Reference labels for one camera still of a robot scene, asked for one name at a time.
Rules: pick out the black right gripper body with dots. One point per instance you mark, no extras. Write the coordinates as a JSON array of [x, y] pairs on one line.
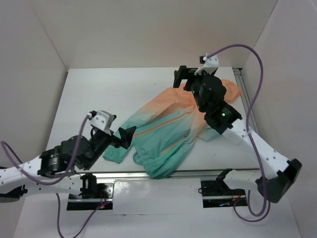
[[194, 86]]

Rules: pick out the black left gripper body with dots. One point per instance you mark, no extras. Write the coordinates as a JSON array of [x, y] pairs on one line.
[[101, 143]]

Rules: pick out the orange and teal jacket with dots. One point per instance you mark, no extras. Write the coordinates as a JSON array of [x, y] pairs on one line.
[[166, 130]]

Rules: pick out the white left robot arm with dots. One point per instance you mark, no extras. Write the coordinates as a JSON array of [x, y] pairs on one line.
[[23, 179]]

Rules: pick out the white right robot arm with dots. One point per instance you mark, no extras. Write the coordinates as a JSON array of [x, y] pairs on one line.
[[276, 173]]

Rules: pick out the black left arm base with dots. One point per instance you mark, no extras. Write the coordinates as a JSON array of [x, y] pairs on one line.
[[93, 192]]

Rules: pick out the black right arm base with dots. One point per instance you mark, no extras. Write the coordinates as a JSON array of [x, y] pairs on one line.
[[215, 193]]

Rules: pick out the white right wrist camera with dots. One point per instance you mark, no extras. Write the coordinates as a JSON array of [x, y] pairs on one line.
[[209, 65]]

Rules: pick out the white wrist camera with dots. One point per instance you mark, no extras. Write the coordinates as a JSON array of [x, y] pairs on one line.
[[101, 120], [209, 65]]

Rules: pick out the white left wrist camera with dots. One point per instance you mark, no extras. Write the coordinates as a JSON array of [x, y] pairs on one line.
[[101, 120]]

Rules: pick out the aluminium rail right table edge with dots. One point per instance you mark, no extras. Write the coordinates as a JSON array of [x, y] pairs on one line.
[[245, 97]]

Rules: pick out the aluminium rail table edge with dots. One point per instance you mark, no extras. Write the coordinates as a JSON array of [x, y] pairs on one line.
[[245, 97], [201, 174]]

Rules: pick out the aluminium rail front table edge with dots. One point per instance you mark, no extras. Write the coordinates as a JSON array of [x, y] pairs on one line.
[[201, 174]]

